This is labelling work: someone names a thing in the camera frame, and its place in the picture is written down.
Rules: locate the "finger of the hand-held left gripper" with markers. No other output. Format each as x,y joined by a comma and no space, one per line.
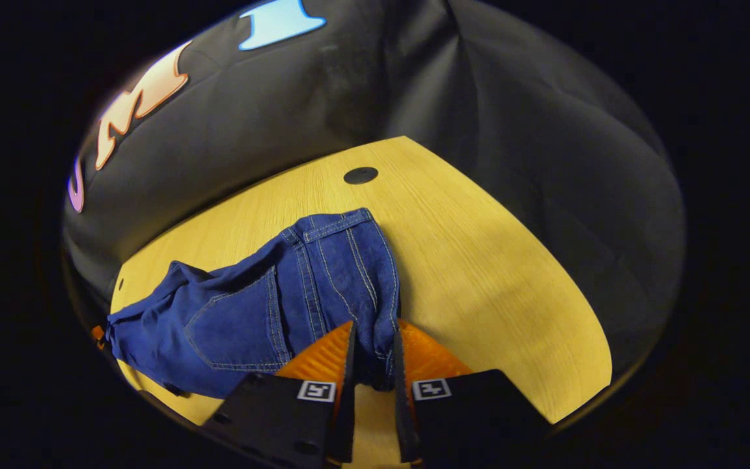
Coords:
97,334

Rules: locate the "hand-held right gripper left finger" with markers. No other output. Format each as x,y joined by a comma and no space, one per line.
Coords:
346,423

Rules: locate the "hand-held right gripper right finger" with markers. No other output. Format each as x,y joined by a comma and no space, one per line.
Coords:
404,423

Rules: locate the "blue denim jeans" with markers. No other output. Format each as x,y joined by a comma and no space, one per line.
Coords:
251,319

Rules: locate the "black backdrop cloth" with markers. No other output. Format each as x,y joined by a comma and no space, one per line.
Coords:
349,98

